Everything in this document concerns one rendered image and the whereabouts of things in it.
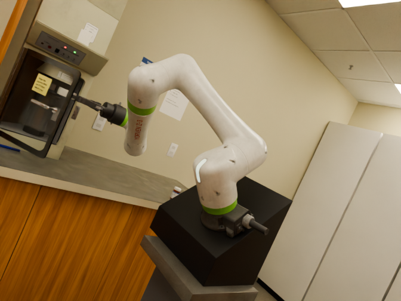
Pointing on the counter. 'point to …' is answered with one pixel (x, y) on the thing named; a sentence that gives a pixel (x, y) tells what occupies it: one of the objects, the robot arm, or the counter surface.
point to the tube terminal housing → (105, 33)
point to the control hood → (92, 63)
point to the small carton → (85, 37)
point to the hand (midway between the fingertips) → (67, 94)
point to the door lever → (44, 106)
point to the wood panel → (11, 27)
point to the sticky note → (42, 84)
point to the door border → (12, 79)
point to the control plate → (59, 48)
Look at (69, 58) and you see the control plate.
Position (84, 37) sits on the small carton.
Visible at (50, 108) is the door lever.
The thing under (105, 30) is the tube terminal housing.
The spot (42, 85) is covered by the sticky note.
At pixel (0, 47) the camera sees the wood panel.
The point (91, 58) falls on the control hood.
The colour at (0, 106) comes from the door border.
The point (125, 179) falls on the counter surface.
